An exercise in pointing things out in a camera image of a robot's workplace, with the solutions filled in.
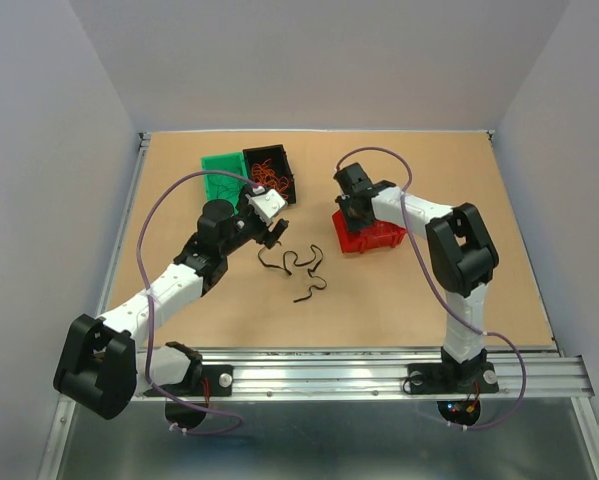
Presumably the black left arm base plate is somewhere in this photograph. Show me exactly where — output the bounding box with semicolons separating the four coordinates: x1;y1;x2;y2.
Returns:
161;364;234;399

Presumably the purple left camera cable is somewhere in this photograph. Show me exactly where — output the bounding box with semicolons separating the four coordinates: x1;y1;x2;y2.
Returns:
137;171;260;436

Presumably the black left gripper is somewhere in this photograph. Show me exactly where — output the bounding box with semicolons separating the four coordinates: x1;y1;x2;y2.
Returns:
220;183;287;257

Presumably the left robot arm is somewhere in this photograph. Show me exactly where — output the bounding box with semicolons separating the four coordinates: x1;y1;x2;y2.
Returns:
53;191;288;420

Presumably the black plastic bin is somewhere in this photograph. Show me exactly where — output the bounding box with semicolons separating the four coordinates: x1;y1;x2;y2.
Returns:
242;144;297;205

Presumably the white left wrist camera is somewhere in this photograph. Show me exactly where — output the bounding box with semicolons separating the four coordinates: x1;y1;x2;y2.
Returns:
246;186;288;227

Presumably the green plastic bin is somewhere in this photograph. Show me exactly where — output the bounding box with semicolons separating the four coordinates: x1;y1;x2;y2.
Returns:
201;152;247;207

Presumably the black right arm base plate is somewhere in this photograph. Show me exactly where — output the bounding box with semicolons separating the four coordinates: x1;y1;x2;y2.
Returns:
406;362;500;397

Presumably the aluminium mounting rail frame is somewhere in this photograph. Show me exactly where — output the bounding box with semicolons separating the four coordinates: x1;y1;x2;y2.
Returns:
54;131;599;479

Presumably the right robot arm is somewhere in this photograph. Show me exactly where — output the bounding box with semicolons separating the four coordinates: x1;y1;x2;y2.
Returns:
333;163;499;390

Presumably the dark wire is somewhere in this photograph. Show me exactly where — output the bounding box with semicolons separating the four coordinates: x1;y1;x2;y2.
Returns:
208;172;245;201

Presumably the red plastic bin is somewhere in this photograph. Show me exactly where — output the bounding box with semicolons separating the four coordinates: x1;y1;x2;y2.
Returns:
332;211;407;254

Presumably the orange cable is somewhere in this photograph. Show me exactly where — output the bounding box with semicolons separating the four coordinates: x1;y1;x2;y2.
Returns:
251;158;293;201

